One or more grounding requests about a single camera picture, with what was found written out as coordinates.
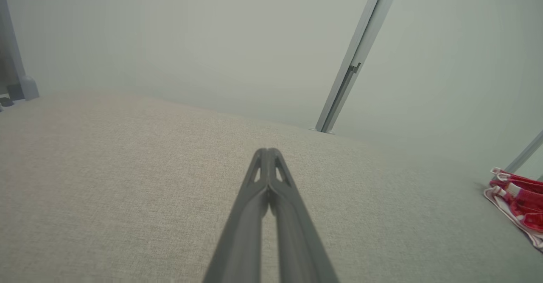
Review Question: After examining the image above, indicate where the red jersey with white sleeves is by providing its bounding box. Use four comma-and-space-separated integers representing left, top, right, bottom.
484, 167, 543, 249

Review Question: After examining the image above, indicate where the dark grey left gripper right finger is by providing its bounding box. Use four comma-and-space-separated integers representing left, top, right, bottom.
269, 148, 340, 283

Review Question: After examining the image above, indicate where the grey metal frame leg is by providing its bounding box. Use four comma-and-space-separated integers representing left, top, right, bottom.
0, 0, 39, 105

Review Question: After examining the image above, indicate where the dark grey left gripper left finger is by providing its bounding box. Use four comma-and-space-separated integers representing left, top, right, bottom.
203, 148, 269, 283

